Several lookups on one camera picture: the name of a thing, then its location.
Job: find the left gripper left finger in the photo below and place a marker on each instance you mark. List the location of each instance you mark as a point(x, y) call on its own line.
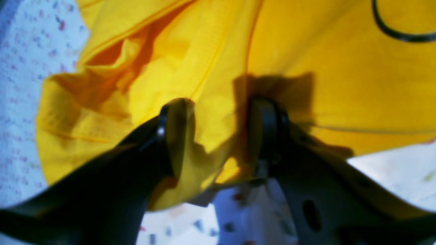
point(103, 201)

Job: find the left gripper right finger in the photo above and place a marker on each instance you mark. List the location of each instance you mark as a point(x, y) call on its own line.
point(330, 201)

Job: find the yellow T-shirt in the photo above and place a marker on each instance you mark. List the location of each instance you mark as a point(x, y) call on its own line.
point(357, 75)

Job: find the terrazzo patterned table cloth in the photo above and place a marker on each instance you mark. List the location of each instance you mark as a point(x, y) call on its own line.
point(41, 38)

